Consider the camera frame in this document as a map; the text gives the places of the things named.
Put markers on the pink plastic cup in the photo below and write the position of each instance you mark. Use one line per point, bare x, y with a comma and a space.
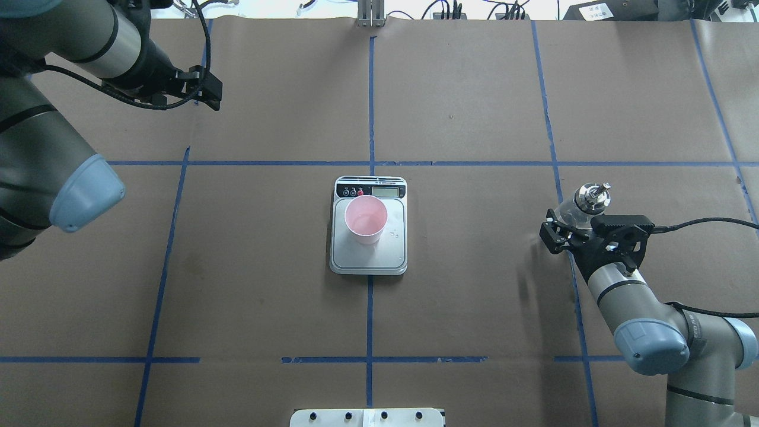
366, 217

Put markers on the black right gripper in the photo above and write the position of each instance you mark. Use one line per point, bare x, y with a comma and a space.
583, 265

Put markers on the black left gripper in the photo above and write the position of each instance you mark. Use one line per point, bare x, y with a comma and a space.
155, 63

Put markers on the digital kitchen scale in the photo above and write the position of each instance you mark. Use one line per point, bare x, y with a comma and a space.
390, 255

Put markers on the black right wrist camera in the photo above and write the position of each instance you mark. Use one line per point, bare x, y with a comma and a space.
604, 225

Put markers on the brown paper table cover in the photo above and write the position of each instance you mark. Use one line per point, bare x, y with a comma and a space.
206, 297

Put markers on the aluminium frame post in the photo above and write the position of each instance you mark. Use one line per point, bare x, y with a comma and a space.
371, 13

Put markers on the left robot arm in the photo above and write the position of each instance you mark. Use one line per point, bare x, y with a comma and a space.
51, 177

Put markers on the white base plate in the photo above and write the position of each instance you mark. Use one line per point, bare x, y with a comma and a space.
404, 416

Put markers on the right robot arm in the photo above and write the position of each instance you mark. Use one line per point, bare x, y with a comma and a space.
698, 350

